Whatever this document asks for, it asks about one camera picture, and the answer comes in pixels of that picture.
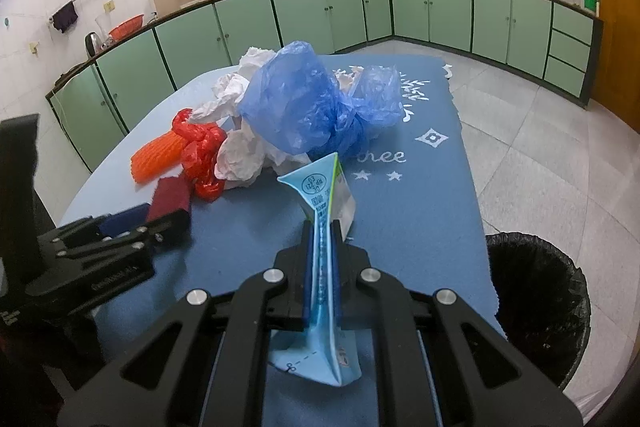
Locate blue printed tablecloth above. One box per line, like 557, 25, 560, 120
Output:
56, 52, 507, 427

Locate blue plastic bag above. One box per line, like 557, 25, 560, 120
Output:
239, 41, 404, 159

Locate black trash bin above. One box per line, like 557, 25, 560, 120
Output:
486, 232, 591, 389

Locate red plastic basin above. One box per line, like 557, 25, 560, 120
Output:
108, 14, 143, 42

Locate red plastic bag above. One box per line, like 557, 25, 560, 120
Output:
171, 108, 227, 202

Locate small dark red pad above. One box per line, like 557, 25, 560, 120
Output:
146, 176, 191, 222

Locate dark hanging towel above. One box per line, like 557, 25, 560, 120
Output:
51, 1, 78, 34

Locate green lower kitchen cabinets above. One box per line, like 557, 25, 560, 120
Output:
46, 0, 603, 169

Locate orange foam fruit net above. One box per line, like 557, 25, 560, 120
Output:
130, 131, 188, 184

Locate steel kettle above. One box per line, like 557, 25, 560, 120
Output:
85, 31, 103, 58

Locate wooden door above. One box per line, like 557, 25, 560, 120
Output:
592, 0, 640, 130

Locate white paper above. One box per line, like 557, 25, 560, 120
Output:
188, 45, 364, 191

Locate blue milk carton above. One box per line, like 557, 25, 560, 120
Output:
269, 153, 361, 387

